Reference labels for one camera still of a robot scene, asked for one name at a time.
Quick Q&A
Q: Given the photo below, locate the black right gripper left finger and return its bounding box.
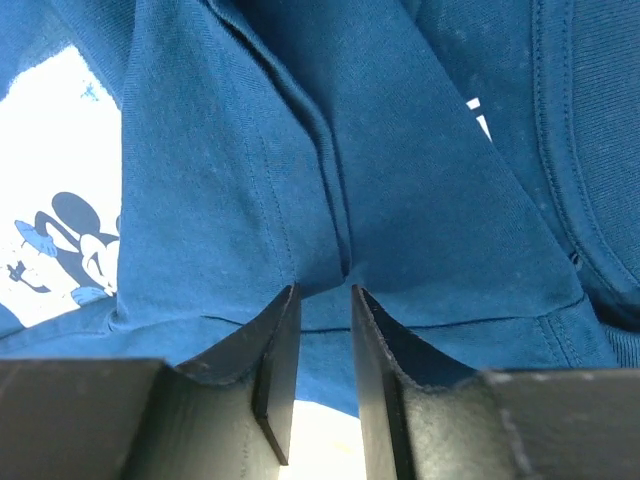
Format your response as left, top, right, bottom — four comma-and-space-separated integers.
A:
1, 286, 301, 479

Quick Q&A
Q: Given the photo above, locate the dark blue printed t-shirt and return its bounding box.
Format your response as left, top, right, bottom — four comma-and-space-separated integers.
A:
1, 1, 639, 413

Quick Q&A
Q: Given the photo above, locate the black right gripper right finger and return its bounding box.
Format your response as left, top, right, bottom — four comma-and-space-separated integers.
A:
352, 287, 639, 479

